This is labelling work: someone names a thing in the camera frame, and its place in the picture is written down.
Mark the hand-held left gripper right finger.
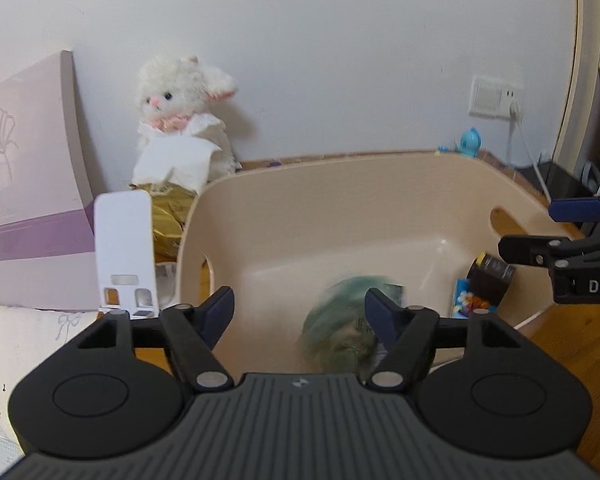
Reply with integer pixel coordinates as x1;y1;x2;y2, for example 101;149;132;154
364;287;524;392

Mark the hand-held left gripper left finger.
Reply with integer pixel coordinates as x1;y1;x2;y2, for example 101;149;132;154
77;286;236;394

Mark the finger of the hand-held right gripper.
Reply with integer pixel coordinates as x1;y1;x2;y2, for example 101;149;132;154
497;233;600;268
548;196;600;236

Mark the green snack packet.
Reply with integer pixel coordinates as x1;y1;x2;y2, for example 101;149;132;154
294;274;407;373

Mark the beige plastic basin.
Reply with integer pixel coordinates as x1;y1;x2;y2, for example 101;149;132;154
176;149;573;371

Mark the black flat device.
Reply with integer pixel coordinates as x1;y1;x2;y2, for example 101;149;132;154
517;160;600;202

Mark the dark cylindrical jar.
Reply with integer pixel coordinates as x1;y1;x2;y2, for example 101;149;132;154
466;251;517;306

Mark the blue colourful packet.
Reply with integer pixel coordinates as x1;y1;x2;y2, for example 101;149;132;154
450;278;496;319

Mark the gold foil packet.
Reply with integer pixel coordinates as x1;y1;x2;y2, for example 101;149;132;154
129;182;199;264

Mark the white plastic stand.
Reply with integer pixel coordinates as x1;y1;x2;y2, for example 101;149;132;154
93;190;160;320

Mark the blue toy figure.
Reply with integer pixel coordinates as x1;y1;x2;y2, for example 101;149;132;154
452;127;484;159

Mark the white tissue paper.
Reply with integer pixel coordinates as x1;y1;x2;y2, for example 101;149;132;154
131;136;219;195

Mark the white bow print cloth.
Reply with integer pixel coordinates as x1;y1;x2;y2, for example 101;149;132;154
0;302;102;463

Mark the white plush bunny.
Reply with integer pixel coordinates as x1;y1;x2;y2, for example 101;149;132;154
132;54;242;187

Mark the pink purple gift box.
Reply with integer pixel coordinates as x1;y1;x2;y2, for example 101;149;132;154
0;50;101;311

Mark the white plug and cable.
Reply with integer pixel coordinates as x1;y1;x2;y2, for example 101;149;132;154
507;102;554;207

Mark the white wall switch socket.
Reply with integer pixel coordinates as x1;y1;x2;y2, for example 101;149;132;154
468;73;525;121

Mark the white door frame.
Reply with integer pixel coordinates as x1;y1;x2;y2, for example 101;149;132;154
551;0;600;196

